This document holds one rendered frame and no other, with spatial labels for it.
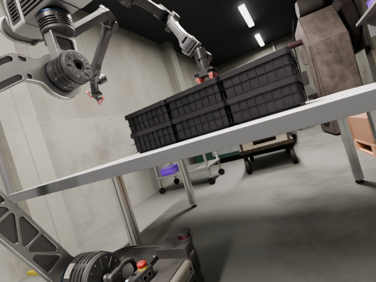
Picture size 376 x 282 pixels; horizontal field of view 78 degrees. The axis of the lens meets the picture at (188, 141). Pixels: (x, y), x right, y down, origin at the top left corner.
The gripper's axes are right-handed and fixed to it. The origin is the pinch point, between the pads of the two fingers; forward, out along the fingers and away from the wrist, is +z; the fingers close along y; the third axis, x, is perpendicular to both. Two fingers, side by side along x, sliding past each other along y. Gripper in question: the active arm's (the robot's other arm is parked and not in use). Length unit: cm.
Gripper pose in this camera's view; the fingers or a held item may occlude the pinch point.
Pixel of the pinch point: (210, 89)
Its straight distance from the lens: 115.5
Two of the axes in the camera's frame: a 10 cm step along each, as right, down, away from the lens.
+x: -4.9, 1.7, -8.5
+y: -8.2, 2.3, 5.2
